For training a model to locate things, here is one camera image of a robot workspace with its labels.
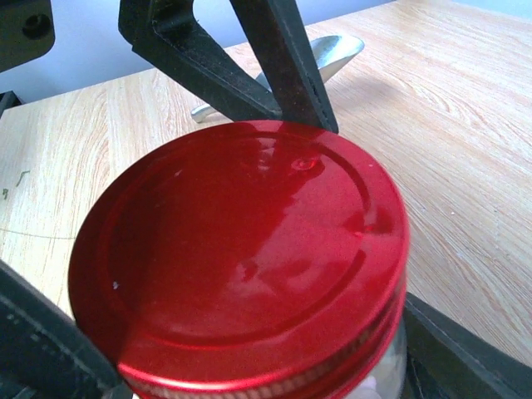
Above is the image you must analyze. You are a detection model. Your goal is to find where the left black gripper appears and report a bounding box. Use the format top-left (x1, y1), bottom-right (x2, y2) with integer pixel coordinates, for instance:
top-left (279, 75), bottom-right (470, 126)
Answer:
top-left (0, 0), bottom-right (55, 72)

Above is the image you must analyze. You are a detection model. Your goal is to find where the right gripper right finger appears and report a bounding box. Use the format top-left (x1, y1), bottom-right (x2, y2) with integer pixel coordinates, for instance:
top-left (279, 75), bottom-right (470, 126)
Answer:
top-left (402, 293), bottom-right (531, 398)

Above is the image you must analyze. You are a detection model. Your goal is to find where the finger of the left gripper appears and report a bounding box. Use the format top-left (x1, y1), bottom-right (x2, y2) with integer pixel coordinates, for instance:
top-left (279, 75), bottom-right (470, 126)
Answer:
top-left (118, 0), bottom-right (282, 121)
top-left (231, 1), bottom-right (339, 133)

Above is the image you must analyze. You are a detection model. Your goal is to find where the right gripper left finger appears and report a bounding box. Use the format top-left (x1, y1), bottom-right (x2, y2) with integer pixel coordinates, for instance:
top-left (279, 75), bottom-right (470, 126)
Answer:
top-left (1, 263), bottom-right (133, 398)

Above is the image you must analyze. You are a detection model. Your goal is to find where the metal scoop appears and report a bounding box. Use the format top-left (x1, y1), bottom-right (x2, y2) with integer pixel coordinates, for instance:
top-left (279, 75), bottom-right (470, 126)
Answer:
top-left (190, 35), bottom-right (365, 124)

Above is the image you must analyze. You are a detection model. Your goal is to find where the red jar lid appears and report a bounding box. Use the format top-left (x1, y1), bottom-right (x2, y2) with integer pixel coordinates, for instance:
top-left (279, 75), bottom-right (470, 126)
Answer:
top-left (68, 121), bottom-right (409, 398)

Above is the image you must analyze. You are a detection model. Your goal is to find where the clear plastic jar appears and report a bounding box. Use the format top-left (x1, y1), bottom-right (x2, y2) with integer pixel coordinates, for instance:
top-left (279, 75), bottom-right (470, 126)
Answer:
top-left (351, 321), bottom-right (407, 399)

